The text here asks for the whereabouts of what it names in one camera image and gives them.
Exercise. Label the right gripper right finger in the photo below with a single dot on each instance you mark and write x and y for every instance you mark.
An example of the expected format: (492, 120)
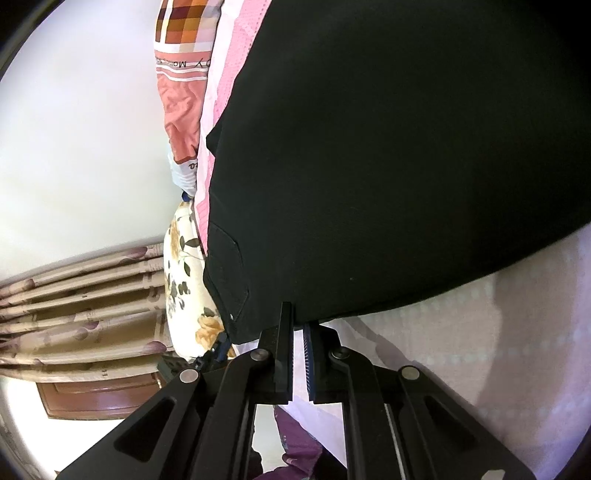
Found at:
(399, 424)

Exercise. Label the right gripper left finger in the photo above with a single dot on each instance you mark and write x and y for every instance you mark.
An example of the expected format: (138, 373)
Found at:
(200, 425)

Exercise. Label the black pants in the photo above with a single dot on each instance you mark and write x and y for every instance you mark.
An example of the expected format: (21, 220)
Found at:
(374, 154)

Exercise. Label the floral cream pillow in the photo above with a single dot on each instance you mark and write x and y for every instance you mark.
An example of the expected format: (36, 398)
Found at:
(193, 319)

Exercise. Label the purple cloth below bed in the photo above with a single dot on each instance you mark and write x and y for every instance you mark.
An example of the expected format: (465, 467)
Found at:
(301, 452)

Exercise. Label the beige floral curtain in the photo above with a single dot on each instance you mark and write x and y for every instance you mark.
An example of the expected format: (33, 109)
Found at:
(98, 319)

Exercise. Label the pink striped bed sheet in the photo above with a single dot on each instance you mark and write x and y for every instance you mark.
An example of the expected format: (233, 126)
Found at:
(513, 345)

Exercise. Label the orange plaid folded quilt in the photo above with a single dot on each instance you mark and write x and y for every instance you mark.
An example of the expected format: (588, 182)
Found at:
(185, 32)

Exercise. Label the brown wooden bed frame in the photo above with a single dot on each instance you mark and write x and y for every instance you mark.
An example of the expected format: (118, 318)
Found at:
(98, 400)

